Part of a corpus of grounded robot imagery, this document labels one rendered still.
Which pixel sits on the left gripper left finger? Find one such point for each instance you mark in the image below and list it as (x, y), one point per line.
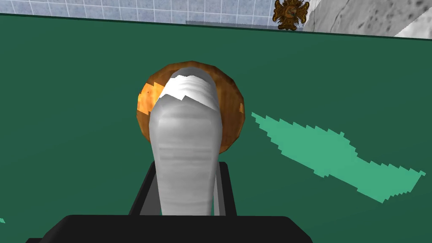
(145, 199)

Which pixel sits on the golden wall ornament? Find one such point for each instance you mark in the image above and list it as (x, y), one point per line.
(290, 14)

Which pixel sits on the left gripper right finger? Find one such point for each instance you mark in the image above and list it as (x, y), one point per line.
(223, 195)

